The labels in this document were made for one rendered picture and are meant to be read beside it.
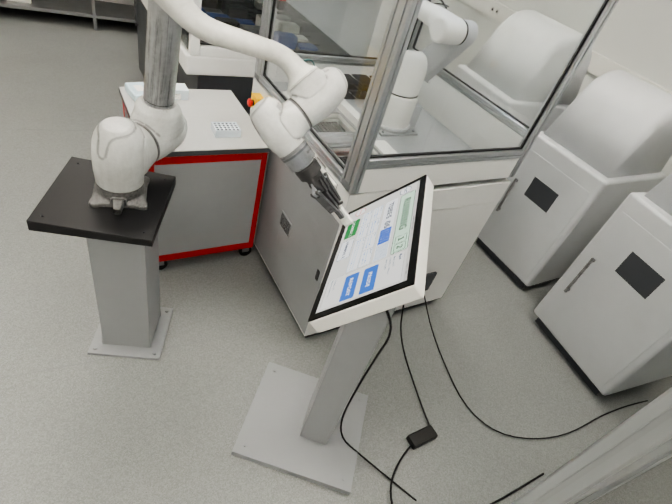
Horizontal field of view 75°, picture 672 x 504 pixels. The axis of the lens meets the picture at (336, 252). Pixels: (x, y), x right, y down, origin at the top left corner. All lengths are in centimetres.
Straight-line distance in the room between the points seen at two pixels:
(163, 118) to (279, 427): 130
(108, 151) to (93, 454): 113
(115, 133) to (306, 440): 138
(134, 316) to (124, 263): 31
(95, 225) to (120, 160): 23
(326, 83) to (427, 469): 165
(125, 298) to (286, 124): 107
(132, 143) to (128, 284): 61
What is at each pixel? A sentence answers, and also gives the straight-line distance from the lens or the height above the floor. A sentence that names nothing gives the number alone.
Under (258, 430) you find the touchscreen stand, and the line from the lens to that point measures 200.
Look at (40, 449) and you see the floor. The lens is 208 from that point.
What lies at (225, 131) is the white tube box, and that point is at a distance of 221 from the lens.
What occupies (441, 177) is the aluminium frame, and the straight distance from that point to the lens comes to 192.
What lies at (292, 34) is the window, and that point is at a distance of 208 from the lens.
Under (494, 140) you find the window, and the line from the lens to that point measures 204.
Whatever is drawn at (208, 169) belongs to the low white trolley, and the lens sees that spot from 218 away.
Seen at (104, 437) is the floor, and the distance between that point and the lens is 205.
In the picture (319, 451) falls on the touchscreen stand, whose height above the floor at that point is 4.
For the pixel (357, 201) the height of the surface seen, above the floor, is 91.
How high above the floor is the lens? 183
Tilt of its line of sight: 40 degrees down
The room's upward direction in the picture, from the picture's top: 18 degrees clockwise
